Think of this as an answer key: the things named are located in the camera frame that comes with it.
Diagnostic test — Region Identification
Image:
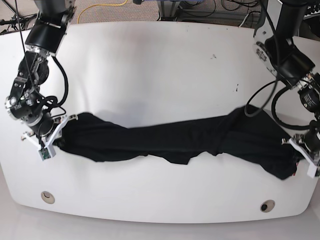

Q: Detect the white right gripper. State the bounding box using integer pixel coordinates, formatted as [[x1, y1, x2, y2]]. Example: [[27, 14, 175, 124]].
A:
[[21, 113, 79, 150]]

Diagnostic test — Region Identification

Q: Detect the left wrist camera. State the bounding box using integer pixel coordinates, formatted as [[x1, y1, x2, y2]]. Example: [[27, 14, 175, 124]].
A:
[[306, 165, 320, 179]]

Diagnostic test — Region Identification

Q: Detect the table grommet hole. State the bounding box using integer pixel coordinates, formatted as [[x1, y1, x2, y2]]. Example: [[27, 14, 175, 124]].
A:
[[41, 191, 55, 205], [260, 199, 276, 213]]

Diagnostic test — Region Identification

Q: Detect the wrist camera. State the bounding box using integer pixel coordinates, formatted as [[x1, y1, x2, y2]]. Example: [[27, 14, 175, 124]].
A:
[[38, 145, 56, 161], [306, 165, 320, 179]]

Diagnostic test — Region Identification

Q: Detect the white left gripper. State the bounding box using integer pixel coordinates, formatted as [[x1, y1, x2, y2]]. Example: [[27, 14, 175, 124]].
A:
[[281, 133, 320, 170]]

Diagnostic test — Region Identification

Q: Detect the yellow cable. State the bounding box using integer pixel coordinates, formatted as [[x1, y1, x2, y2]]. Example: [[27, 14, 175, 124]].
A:
[[76, 0, 128, 25]]

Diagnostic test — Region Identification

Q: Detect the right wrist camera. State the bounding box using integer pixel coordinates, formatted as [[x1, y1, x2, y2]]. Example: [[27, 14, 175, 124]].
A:
[[38, 145, 56, 161]]

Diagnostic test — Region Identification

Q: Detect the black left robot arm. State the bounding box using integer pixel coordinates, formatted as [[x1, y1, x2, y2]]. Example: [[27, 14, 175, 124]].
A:
[[253, 0, 320, 178]]

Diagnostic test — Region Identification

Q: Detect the right table grommet hole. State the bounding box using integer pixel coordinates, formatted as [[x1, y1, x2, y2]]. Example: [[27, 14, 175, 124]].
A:
[[260, 199, 276, 213]]

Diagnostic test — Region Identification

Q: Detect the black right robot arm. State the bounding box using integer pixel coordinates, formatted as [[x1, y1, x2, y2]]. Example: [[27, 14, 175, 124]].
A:
[[5, 0, 76, 150]]

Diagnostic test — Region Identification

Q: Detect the black T-shirt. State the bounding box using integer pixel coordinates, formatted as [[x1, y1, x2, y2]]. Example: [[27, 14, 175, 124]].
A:
[[54, 107, 302, 180]]

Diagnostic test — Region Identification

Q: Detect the left table grommet hole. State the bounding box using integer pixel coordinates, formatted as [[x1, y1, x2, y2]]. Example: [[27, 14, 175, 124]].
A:
[[41, 191, 55, 205]]

